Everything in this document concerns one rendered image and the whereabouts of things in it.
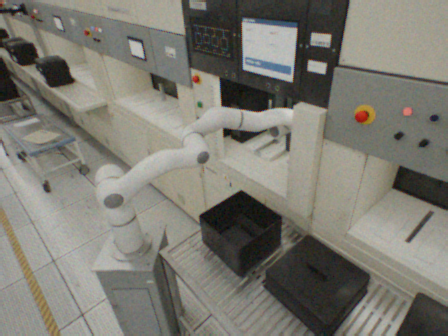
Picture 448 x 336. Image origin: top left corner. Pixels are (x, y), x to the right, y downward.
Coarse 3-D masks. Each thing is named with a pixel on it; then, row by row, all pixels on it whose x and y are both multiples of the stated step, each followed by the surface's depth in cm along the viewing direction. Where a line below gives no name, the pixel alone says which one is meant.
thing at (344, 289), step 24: (312, 240) 131; (288, 264) 121; (312, 264) 117; (336, 264) 120; (288, 288) 112; (312, 288) 112; (336, 288) 112; (360, 288) 112; (312, 312) 105; (336, 312) 105
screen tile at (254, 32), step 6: (246, 30) 126; (252, 30) 124; (258, 30) 122; (246, 36) 128; (252, 36) 125; (258, 36) 123; (264, 36) 121; (264, 42) 122; (246, 48) 130; (252, 48) 128; (258, 48) 125; (264, 48) 123; (252, 54) 129; (258, 54) 127; (264, 54) 124
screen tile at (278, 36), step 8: (272, 32) 117; (280, 32) 114; (288, 32) 112; (272, 40) 119; (280, 40) 116; (288, 40) 113; (272, 48) 120; (288, 48) 115; (272, 56) 122; (280, 56) 119; (288, 56) 116
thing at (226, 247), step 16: (240, 192) 150; (224, 208) 147; (240, 208) 156; (256, 208) 146; (208, 224) 131; (224, 224) 153; (240, 224) 153; (256, 224) 152; (272, 224) 130; (208, 240) 139; (224, 240) 125; (240, 240) 144; (256, 240) 125; (272, 240) 135; (224, 256) 132; (240, 256) 122; (256, 256) 131; (240, 272) 127
